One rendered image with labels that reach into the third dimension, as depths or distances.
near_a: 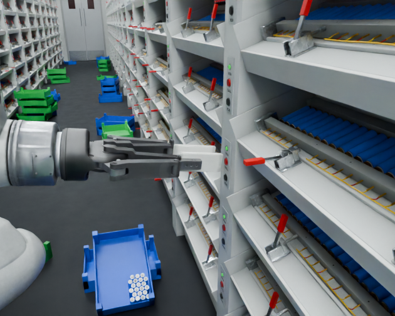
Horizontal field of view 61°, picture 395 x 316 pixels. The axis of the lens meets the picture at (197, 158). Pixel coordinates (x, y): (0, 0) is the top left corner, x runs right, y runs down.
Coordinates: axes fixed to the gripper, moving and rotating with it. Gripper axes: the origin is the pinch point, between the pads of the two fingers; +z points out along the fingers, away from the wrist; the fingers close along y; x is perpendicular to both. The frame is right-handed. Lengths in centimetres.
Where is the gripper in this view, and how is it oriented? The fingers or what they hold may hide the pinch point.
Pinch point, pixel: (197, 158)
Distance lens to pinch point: 53.7
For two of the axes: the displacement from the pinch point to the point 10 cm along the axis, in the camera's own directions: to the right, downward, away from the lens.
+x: 1.3, -9.3, -3.4
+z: 9.5, 0.3, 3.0
